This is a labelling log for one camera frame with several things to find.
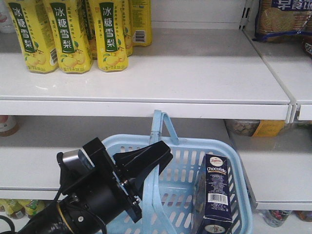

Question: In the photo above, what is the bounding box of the yellow pear drink bottle middle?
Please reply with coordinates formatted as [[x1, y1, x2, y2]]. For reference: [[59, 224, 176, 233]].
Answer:
[[43, 0, 93, 74]]

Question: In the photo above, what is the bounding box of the yellow pear drink bottle left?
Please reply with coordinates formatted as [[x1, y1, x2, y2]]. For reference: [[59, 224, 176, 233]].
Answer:
[[5, 0, 59, 74]]

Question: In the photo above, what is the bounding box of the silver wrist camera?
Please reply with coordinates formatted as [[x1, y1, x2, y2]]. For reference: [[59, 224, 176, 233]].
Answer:
[[62, 149, 93, 174]]

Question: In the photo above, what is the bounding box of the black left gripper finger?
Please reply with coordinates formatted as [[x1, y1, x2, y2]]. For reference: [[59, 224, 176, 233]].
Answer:
[[124, 151, 173, 199], [113, 141, 170, 180]]

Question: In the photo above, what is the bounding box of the light blue plastic basket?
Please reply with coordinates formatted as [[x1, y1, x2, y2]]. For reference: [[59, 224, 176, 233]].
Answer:
[[103, 110, 253, 234]]

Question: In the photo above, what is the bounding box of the yellow pear drink bottle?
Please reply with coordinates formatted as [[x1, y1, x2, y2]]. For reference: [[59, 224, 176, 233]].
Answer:
[[90, 0, 128, 72], [5, 0, 59, 74], [43, 0, 93, 74]]

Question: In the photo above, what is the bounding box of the dark blue cookie box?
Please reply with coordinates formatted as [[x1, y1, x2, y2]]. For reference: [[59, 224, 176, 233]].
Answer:
[[192, 154, 233, 234]]

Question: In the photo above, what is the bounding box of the white upper shelf board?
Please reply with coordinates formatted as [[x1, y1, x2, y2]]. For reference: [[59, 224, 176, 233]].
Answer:
[[0, 29, 292, 120]]

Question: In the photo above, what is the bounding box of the biscuit bag blue trim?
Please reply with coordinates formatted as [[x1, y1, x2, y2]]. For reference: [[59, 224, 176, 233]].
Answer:
[[254, 0, 312, 43]]

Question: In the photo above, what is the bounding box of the yellow pear drink bottle right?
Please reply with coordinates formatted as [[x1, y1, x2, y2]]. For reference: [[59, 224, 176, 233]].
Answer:
[[90, 0, 128, 72]]

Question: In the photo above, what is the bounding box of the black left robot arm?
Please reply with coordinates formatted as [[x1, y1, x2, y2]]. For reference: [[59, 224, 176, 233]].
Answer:
[[21, 138, 173, 234]]

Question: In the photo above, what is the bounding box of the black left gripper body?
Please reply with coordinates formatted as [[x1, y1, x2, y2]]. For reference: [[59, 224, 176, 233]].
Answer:
[[83, 137, 142, 223]]

